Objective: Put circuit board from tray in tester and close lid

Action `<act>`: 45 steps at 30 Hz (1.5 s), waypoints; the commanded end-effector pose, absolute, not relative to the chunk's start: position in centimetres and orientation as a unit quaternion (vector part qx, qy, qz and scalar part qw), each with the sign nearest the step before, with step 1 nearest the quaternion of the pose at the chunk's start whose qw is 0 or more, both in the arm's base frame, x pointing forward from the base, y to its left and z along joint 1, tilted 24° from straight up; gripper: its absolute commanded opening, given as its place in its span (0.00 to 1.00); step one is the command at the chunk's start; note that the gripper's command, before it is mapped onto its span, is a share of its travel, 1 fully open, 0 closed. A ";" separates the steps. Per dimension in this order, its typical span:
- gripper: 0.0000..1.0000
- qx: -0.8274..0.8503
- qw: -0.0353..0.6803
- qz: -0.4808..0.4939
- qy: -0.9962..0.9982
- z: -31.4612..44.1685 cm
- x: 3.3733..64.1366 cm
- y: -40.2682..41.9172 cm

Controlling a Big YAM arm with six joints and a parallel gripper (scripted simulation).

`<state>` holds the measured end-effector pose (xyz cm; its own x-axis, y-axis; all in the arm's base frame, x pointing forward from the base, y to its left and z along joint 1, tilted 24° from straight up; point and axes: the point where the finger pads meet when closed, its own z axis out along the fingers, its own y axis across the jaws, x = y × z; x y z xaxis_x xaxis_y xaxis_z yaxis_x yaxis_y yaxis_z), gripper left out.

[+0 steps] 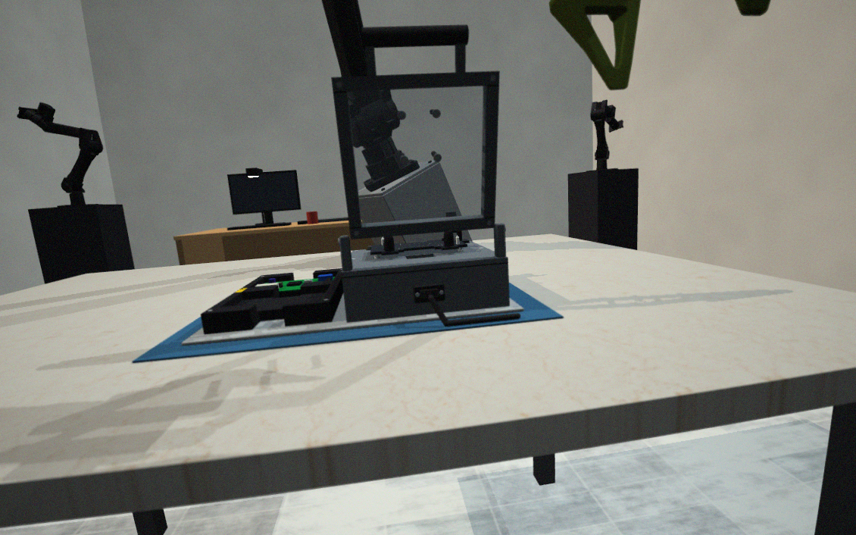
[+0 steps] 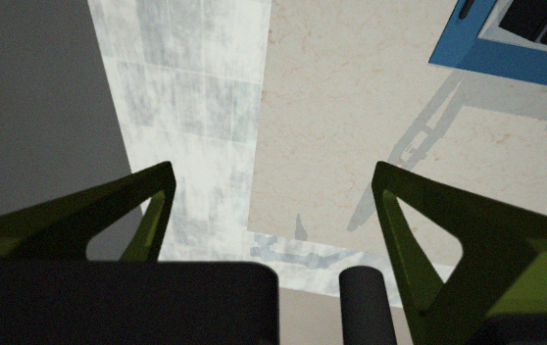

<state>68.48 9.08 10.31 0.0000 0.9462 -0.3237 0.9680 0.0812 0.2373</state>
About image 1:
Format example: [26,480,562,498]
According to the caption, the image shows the green circuit board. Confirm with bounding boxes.
[255,274,334,293]

